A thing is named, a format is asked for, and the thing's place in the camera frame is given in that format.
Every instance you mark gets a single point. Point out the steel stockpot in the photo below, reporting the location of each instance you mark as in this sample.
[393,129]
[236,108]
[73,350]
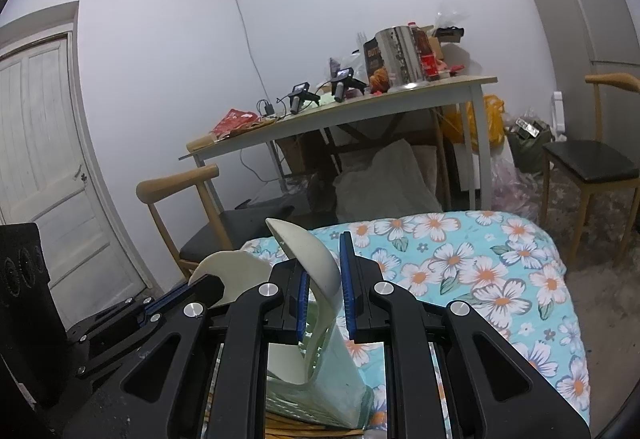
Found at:
[400,54]

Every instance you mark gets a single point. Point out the red label bottle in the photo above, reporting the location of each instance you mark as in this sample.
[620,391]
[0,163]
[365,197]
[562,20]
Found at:
[427,54]

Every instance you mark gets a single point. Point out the pink plastic bag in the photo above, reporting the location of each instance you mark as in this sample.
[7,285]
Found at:
[515,184]

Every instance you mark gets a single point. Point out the grey refrigerator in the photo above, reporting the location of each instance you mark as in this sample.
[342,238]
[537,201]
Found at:
[575,9]

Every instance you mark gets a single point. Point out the floral blue tablecloth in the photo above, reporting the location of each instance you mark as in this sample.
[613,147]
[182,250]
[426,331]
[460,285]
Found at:
[475,279]

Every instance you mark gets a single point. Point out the dark biscuit box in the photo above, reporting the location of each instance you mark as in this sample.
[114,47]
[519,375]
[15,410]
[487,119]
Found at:
[372,59]

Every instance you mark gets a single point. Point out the yellow plastic bag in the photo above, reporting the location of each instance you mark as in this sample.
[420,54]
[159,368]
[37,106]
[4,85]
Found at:
[492,119]

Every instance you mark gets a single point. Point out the red snack packet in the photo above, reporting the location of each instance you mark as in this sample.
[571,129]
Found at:
[232,119]

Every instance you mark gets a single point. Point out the dark green bag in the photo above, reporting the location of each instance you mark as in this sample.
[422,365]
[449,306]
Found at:
[530,149]

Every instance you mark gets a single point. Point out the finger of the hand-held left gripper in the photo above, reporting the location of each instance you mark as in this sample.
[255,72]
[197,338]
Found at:
[170,300]
[207,291]

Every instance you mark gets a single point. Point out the brown box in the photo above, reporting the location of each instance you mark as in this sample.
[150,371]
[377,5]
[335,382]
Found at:
[447,36]

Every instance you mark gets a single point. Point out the black handheld device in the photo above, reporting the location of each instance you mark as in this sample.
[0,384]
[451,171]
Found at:
[345,76]
[299,91]

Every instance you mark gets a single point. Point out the white plastic object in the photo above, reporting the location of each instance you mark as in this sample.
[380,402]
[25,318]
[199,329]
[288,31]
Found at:
[558,114]

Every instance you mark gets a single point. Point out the white door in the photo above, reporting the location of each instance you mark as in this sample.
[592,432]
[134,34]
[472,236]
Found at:
[45,144]

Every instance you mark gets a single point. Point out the cardboard box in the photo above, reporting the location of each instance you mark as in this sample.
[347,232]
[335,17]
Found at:
[300,154]

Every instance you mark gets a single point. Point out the white sack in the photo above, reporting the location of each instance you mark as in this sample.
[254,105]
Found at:
[385,184]

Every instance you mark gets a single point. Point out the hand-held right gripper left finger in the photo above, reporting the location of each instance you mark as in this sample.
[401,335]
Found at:
[300,314]

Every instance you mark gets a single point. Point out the wooden chair black seat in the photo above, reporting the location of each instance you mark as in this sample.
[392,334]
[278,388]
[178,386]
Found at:
[585,164]
[175,181]

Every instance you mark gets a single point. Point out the black power adapter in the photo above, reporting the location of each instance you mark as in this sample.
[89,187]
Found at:
[270,109]

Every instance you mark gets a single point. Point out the wooden block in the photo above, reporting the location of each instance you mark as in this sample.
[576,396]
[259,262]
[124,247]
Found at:
[200,142]

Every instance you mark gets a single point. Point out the beige plastic spoon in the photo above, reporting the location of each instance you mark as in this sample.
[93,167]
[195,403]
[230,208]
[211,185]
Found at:
[235,269]
[310,264]

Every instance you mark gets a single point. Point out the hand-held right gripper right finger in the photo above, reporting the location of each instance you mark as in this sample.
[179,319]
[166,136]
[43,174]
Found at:
[347,299]

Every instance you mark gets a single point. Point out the green plastic utensil holder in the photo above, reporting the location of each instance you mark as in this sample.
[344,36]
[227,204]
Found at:
[340,394]

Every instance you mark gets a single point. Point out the wooden table white legs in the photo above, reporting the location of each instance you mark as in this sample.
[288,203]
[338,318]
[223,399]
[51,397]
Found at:
[380,106]

